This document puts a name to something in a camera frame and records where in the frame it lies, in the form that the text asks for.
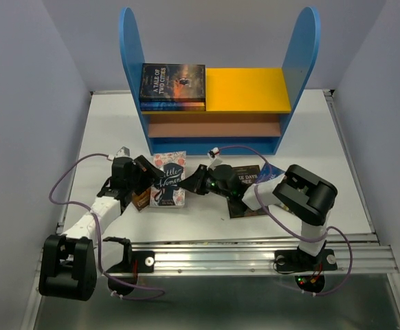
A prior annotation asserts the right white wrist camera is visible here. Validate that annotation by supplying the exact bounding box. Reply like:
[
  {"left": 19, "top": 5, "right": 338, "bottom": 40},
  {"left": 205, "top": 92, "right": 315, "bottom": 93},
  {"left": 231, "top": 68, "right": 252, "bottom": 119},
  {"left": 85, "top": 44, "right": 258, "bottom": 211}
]
[{"left": 208, "top": 147, "right": 223, "bottom": 170}]

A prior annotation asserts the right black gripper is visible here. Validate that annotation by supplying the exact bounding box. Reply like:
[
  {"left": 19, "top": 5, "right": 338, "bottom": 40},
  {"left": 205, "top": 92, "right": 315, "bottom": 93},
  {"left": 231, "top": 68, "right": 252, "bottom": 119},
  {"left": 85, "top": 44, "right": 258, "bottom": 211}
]
[{"left": 177, "top": 164, "right": 231, "bottom": 199}]

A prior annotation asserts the brown book far left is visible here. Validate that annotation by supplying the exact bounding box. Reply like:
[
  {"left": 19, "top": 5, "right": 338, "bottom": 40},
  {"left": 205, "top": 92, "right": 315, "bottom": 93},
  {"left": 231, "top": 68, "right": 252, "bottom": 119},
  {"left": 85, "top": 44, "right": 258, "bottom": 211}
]
[{"left": 131, "top": 188, "right": 151, "bottom": 212}]

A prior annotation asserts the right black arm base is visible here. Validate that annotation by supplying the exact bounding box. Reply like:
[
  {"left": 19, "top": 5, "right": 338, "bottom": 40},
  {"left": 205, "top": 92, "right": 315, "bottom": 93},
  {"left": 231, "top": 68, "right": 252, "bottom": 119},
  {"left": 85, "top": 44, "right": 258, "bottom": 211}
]
[{"left": 273, "top": 248, "right": 338, "bottom": 294}]

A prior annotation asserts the blue yellow wooden bookshelf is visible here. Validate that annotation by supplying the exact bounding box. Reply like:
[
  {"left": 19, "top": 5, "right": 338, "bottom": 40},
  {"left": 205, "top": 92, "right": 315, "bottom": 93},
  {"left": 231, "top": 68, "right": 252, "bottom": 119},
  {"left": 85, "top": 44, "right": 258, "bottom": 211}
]
[{"left": 118, "top": 7, "right": 321, "bottom": 155}]

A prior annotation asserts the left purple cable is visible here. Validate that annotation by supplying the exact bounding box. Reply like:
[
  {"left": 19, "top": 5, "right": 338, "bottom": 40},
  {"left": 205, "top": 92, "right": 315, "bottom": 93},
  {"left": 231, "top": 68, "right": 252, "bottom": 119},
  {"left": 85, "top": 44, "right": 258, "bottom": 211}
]
[{"left": 49, "top": 153, "right": 166, "bottom": 300}]

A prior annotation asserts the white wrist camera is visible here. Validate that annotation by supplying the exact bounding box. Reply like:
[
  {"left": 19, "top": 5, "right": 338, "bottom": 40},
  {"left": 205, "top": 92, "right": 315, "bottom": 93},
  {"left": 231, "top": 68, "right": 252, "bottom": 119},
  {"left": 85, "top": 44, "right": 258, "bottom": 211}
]
[
  {"left": 208, "top": 147, "right": 223, "bottom": 170},
  {"left": 107, "top": 146, "right": 130, "bottom": 161}
]

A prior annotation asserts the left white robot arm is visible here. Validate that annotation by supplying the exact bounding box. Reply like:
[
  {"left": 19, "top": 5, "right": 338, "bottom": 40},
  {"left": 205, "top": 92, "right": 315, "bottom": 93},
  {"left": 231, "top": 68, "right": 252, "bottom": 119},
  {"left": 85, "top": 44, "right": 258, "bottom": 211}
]
[{"left": 38, "top": 155, "right": 164, "bottom": 301}]

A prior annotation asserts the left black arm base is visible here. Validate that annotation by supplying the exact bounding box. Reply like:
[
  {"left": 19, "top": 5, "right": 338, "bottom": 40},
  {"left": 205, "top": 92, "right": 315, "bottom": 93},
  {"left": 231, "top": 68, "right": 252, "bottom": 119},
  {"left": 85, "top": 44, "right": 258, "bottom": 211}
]
[{"left": 103, "top": 236, "right": 155, "bottom": 296}]

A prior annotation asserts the Animal Farm book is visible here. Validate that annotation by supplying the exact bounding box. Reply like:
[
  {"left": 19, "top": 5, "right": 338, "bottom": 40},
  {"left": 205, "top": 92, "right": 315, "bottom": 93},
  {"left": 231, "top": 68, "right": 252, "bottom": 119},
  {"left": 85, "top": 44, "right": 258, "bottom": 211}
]
[{"left": 255, "top": 163, "right": 285, "bottom": 184}]

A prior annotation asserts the Jane Eyre book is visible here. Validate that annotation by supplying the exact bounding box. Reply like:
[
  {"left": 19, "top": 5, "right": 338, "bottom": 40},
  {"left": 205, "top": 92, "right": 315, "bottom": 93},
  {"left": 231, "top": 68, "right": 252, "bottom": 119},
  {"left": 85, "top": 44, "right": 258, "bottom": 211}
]
[{"left": 140, "top": 101, "right": 206, "bottom": 111}]

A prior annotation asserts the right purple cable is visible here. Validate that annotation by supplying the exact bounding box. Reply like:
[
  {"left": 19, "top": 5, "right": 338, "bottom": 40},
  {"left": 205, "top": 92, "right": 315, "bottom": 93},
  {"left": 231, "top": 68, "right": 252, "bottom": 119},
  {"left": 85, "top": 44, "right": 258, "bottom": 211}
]
[{"left": 216, "top": 146, "right": 354, "bottom": 297}]

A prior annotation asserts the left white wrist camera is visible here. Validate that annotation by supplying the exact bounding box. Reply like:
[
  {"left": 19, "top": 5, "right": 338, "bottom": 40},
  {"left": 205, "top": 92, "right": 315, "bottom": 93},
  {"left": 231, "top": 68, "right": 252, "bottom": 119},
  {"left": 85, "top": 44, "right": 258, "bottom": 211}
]
[{"left": 107, "top": 146, "right": 130, "bottom": 161}]

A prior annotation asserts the aluminium mounting rail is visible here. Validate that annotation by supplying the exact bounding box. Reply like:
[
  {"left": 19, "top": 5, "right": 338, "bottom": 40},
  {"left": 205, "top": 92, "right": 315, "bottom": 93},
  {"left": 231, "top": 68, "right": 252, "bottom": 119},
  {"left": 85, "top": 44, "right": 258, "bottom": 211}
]
[{"left": 131, "top": 236, "right": 398, "bottom": 276}]

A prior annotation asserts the purple cable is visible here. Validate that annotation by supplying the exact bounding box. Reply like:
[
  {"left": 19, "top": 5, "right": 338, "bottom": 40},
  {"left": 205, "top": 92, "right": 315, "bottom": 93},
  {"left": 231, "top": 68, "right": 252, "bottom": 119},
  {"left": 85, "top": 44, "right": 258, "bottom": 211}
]
[
  {"left": 216, "top": 146, "right": 354, "bottom": 297},
  {"left": 49, "top": 153, "right": 166, "bottom": 300}
]

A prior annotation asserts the Three Days to See book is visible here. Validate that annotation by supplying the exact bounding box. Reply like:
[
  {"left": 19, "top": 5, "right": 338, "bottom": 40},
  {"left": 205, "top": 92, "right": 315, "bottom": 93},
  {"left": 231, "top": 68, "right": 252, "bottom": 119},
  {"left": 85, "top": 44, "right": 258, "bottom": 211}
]
[{"left": 227, "top": 165, "right": 267, "bottom": 219}]

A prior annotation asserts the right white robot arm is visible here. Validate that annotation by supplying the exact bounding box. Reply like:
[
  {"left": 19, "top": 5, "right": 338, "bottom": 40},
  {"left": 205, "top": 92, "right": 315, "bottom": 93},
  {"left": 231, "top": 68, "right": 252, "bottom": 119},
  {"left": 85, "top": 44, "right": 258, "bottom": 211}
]
[{"left": 177, "top": 164, "right": 337, "bottom": 268}]

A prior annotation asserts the Little Women book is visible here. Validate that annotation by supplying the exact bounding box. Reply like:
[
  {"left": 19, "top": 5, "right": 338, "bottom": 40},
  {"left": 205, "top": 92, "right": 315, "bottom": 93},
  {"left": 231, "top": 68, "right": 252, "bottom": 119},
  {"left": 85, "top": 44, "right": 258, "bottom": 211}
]
[{"left": 149, "top": 151, "right": 186, "bottom": 208}]

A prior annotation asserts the A Tale of Two Cities book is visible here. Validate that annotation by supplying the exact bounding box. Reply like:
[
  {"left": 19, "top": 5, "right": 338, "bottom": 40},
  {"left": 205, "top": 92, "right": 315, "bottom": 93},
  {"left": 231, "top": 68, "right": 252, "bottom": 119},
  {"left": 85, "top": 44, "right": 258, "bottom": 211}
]
[{"left": 139, "top": 63, "right": 206, "bottom": 102}]

